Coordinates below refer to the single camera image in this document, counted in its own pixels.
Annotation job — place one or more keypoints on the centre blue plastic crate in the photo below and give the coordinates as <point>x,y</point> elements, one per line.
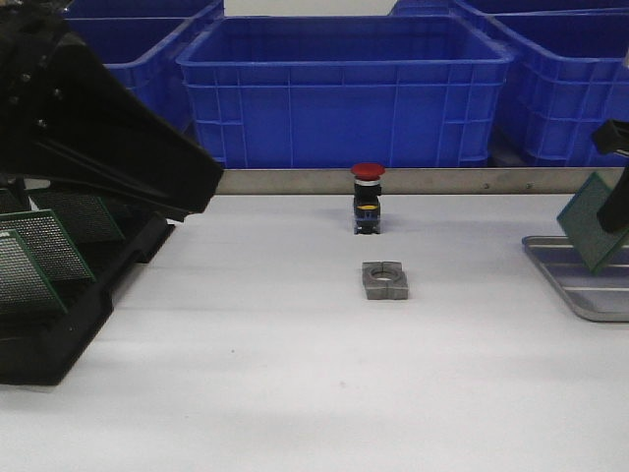
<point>329,92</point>

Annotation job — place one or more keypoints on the left blue plastic crate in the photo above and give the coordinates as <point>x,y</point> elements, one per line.
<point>141,54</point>

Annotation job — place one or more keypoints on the red emergency stop button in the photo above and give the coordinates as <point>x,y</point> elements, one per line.
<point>367,190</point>

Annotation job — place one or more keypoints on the silver metal tray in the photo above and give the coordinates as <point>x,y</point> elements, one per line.
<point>600,297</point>

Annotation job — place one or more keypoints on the grey metal clamp block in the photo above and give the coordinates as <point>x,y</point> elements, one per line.
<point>385,281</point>

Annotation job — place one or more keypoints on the back right blue crate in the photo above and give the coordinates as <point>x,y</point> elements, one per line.
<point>499,7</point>

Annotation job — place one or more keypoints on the black slotted board rack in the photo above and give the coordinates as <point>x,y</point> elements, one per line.
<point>40,349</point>

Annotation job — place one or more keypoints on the back left blue crate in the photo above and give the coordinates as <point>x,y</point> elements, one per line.
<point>100,9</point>

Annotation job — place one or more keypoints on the green perforated circuit board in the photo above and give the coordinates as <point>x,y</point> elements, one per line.
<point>85,217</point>
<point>25,289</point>
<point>49,242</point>
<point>580,224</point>

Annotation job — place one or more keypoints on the blue plastic crate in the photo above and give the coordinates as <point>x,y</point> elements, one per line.
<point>141,54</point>
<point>568,76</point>
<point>329,92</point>

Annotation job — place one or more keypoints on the right blue plastic crate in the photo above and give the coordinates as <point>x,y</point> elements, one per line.
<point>568,76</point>

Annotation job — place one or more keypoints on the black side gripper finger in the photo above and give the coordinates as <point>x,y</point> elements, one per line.
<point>612,137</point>

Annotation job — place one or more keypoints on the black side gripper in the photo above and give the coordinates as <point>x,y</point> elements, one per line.
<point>65,118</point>

